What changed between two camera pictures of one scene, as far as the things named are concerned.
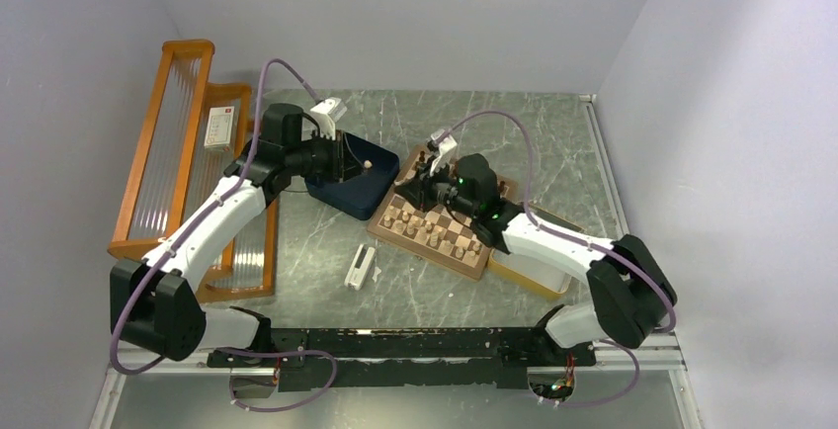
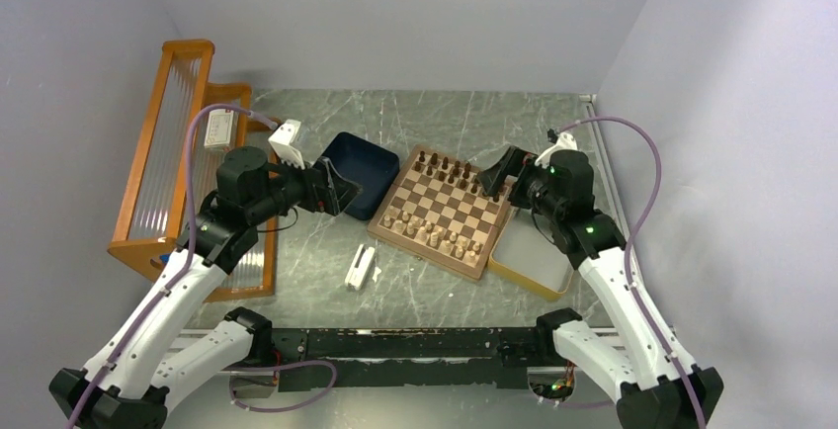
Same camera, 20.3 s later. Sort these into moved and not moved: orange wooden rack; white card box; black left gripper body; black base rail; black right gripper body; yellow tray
Moved: black left gripper body; black right gripper body
Not moved: orange wooden rack; white card box; yellow tray; black base rail
